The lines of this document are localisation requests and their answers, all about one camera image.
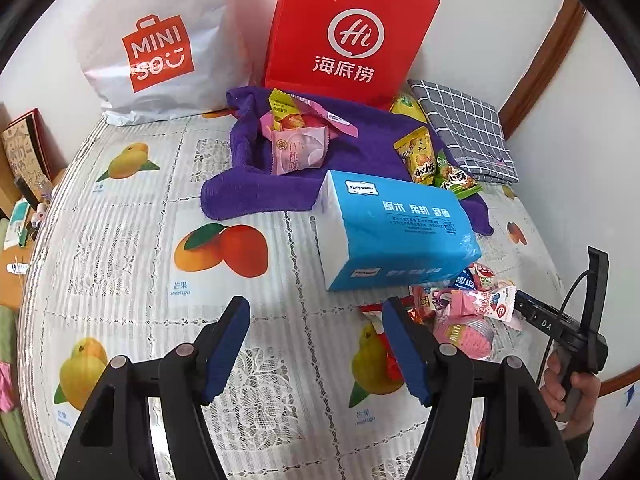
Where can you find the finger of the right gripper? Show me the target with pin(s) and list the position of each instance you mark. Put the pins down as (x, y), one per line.
(545, 318)

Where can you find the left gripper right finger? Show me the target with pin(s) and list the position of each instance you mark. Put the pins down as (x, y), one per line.
(519, 438)

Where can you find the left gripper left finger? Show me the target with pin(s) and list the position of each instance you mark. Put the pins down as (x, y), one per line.
(112, 438)

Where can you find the pink bear candy packet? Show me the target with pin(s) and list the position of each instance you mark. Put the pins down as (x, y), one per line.
(497, 304)

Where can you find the white pink small snack packet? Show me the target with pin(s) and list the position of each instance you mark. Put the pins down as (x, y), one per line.
(467, 328)

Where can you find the blue snack packet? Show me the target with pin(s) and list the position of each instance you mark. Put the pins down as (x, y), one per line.
(465, 280)

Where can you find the red small snack packet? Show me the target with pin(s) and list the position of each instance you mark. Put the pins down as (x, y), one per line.
(408, 343)

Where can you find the green snack packet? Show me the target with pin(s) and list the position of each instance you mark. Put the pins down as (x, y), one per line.
(453, 178)

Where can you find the yellow triangular snack packet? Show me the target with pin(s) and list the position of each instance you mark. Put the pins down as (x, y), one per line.
(417, 153)

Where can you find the pale pink peach cake packet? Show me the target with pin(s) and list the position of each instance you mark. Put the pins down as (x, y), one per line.
(298, 149)

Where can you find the magenta yellow snack packet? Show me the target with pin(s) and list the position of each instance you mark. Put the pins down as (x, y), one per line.
(288, 112)

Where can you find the pink strawberry snack packet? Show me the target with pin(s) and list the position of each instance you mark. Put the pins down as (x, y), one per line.
(485, 279)

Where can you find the person right hand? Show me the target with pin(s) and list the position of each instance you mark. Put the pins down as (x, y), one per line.
(553, 394)

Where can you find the fruit print tablecloth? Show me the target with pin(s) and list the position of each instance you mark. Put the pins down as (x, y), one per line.
(104, 268)

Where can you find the blue tissue pack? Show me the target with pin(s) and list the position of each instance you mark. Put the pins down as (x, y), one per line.
(378, 232)

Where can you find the grey checked folded cloth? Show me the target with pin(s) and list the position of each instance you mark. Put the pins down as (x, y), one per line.
(470, 128)

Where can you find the yellow green chip bag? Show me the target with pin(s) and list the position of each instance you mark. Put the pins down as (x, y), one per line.
(408, 106)

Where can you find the patterned book box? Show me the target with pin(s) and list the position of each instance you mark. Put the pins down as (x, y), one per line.
(22, 141)

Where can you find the red Haidilao paper bag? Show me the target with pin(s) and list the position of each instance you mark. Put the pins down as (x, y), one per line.
(352, 50)

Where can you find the white Miniso plastic bag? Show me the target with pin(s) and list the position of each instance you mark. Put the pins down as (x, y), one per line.
(152, 60)

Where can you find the brown wooden door frame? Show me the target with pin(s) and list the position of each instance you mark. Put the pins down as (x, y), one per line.
(545, 64)

